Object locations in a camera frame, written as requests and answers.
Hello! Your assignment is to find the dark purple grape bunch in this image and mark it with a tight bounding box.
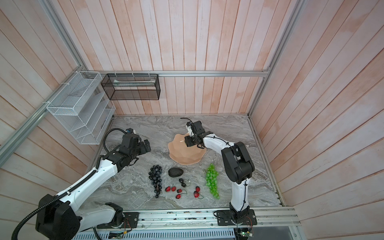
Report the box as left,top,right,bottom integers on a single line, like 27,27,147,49
149,165,163,198

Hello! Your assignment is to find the dark fake avocado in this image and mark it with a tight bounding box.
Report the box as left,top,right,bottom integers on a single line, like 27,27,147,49
168,167,184,178

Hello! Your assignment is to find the green grape bunch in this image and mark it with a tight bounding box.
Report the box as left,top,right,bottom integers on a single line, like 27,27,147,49
206,164,220,199

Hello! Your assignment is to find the red cherry pair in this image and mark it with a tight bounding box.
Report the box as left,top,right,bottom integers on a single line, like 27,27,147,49
194,186,204,200
165,186,177,192
176,189,188,199

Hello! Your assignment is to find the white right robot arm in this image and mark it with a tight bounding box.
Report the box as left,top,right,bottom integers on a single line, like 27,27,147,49
185,118,255,226

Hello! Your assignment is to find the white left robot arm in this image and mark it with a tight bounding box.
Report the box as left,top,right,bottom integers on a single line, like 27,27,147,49
36,132,151,240

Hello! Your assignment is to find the pink scalloped fruit bowl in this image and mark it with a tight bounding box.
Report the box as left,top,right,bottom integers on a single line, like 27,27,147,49
168,134,207,166

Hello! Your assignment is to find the black cherry pair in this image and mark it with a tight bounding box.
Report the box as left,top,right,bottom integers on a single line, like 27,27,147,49
179,178,191,188

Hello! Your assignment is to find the white ventilation grille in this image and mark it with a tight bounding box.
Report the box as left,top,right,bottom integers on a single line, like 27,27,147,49
74,228,236,240

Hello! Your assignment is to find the green circuit board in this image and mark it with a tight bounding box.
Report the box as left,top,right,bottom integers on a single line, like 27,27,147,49
236,228,253,240

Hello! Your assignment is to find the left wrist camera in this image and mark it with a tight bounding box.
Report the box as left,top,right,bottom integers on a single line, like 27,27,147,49
126,128,136,134

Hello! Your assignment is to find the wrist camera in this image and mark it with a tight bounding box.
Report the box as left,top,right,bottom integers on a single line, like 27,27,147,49
186,122,195,137
126,128,136,134

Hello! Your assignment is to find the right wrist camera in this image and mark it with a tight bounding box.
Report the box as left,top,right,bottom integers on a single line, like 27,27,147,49
186,122,195,137

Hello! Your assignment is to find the black wire mesh basket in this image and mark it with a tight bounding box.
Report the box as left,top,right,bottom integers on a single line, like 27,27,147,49
101,73,161,101

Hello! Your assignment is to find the white wire mesh shelf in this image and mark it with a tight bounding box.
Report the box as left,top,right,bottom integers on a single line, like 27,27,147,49
47,71,116,145

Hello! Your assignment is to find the aluminium frame crossbar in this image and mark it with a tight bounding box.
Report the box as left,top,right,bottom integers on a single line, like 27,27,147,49
98,70,269,77

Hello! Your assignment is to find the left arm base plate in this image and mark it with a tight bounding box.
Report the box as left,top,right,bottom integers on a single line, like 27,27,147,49
97,212,140,229

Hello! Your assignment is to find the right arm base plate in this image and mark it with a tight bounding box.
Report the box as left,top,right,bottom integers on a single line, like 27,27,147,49
214,209,258,227

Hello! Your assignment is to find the aluminium mounting rail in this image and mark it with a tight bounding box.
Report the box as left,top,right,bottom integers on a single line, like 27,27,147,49
52,206,302,233

